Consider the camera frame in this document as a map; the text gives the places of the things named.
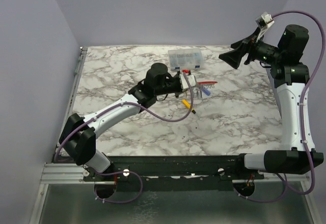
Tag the yellow handled screwdriver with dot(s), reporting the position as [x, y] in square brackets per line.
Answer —
[188, 105]

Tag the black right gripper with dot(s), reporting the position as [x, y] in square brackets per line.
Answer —
[248, 50]

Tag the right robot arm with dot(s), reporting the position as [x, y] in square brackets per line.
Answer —
[296, 154]

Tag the clear plastic screw box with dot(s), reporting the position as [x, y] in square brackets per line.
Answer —
[185, 59]

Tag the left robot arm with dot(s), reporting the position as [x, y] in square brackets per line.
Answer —
[80, 133]

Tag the blue handled screwdriver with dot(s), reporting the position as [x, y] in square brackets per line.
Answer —
[203, 93]

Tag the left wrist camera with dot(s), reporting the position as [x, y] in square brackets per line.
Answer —
[187, 81]

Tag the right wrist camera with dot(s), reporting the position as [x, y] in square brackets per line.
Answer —
[264, 22]

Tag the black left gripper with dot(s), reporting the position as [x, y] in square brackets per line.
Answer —
[177, 77]

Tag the aluminium frame rail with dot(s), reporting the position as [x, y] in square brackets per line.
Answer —
[68, 173]

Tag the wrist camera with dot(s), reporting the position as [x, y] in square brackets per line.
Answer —
[264, 22]
[187, 81]

